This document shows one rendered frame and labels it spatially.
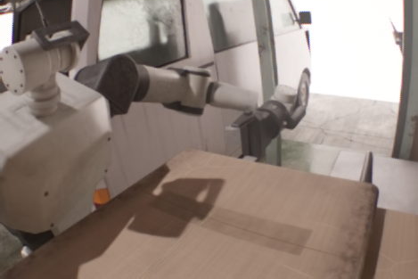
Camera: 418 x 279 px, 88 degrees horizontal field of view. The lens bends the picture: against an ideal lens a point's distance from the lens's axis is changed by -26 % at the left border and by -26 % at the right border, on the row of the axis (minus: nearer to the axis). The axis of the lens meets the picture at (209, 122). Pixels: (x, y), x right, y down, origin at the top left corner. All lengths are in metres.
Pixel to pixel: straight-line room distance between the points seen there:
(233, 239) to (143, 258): 0.12
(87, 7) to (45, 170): 0.95
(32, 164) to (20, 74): 0.11
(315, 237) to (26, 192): 0.38
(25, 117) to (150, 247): 0.26
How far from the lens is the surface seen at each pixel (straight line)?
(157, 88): 0.67
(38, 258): 0.45
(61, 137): 0.41
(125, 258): 0.38
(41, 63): 0.37
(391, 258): 0.42
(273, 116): 0.70
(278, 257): 0.34
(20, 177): 0.38
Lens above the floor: 1.37
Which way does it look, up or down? 22 degrees down
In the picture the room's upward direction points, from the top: 8 degrees counter-clockwise
